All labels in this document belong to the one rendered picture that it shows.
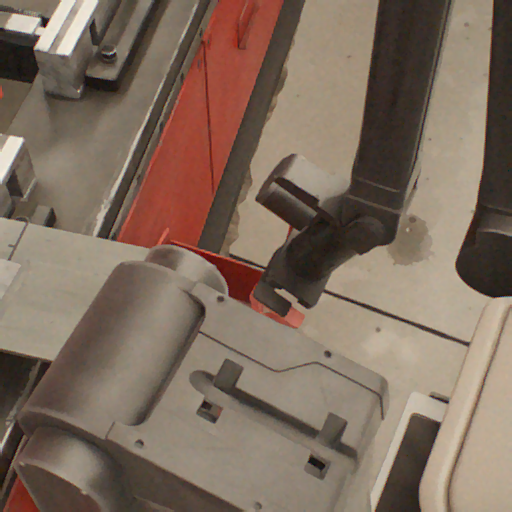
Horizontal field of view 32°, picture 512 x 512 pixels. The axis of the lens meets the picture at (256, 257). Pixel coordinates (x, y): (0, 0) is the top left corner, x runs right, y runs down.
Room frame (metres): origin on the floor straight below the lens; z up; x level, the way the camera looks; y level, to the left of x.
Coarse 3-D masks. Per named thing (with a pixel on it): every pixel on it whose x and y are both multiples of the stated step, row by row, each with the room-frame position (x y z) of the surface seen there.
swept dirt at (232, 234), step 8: (296, 32) 2.20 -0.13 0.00; (288, 56) 2.10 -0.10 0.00; (280, 80) 1.99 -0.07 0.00; (280, 88) 1.96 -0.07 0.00; (272, 104) 1.89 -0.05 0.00; (256, 152) 1.70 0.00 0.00; (248, 176) 1.61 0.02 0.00; (248, 184) 1.59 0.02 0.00; (240, 192) 1.56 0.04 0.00; (240, 200) 1.53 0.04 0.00; (232, 216) 1.47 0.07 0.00; (232, 224) 1.45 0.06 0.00; (232, 232) 1.42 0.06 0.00; (224, 240) 1.39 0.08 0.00; (232, 240) 1.40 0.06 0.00; (224, 248) 1.37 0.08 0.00
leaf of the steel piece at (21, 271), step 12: (0, 264) 0.63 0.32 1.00; (12, 264) 0.63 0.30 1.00; (24, 264) 0.62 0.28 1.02; (0, 276) 0.62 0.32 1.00; (12, 276) 0.62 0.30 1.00; (24, 276) 0.62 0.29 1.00; (0, 288) 0.60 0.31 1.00; (12, 288) 0.59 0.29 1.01; (0, 300) 0.58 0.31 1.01; (0, 312) 0.56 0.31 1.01
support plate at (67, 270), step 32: (0, 224) 0.70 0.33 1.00; (0, 256) 0.65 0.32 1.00; (32, 256) 0.65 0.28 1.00; (64, 256) 0.65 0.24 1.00; (96, 256) 0.65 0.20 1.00; (128, 256) 0.65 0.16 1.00; (32, 288) 0.60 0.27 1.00; (64, 288) 0.60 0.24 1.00; (96, 288) 0.60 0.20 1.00; (0, 320) 0.55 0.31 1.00; (32, 320) 0.55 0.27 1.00; (64, 320) 0.55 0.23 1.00; (32, 352) 0.51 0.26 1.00
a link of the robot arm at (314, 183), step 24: (288, 168) 0.60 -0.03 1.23; (312, 168) 0.61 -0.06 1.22; (264, 192) 0.59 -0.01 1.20; (288, 192) 0.58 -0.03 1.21; (312, 192) 0.58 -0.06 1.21; (336, 192) 0.58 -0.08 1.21; (288, 216) 0.57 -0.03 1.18; (312, 216) 0.57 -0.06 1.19; (336, 216) 0.56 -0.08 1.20; (360, 216) 0.53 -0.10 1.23; (360, 240) 0.52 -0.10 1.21
